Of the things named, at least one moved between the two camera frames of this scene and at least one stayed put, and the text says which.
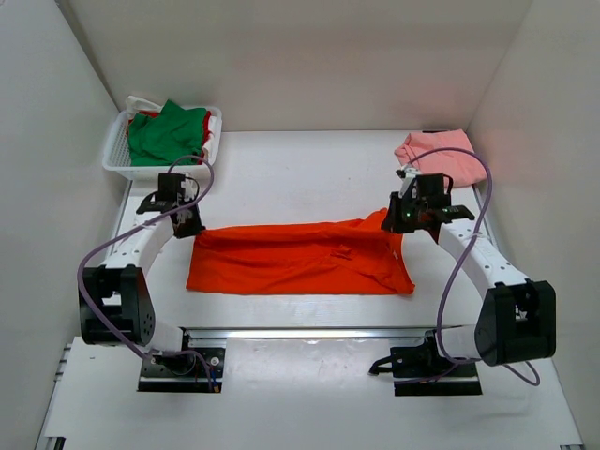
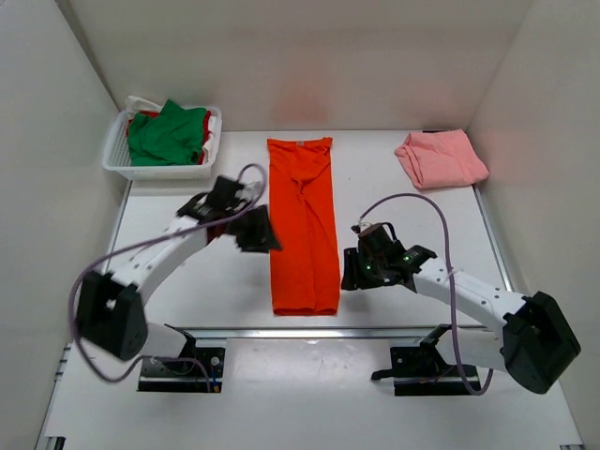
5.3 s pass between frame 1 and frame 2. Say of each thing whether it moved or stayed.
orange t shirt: moved
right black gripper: moved
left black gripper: moved
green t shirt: stayed
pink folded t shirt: stayed
